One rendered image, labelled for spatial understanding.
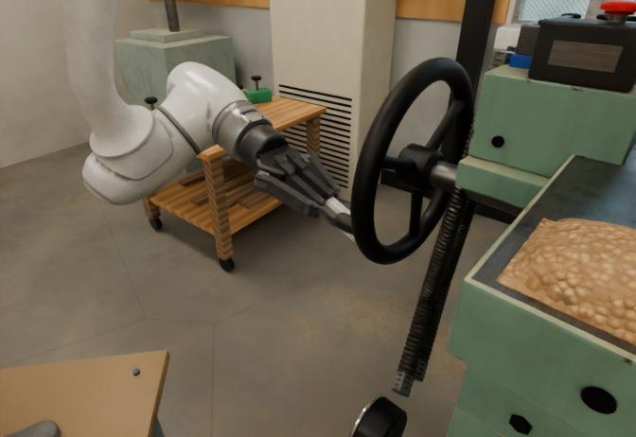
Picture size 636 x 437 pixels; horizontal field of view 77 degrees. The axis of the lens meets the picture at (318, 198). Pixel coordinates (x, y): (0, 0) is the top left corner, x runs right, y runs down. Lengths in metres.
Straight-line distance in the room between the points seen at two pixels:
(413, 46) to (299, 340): 1.38
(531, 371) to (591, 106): 0.25
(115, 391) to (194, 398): 0.74
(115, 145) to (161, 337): 0.93
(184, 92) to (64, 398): 0.46
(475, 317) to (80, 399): 0.46
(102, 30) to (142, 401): 0.44
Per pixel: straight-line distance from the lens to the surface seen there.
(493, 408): 0.39
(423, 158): 0.54
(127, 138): 0.65
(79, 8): 0.58
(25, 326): 1.72
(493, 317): 0.24
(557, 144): 0.43
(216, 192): 1.43
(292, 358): 1.33
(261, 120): 0.66
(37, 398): 0.61
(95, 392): 0.58
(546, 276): 0.24
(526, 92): 0.43
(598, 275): 0.24
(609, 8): 0.43
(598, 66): 0.41
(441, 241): 0.56
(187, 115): 0.69
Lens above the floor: 1.05
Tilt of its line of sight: 30 degrees down
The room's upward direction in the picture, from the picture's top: straight up
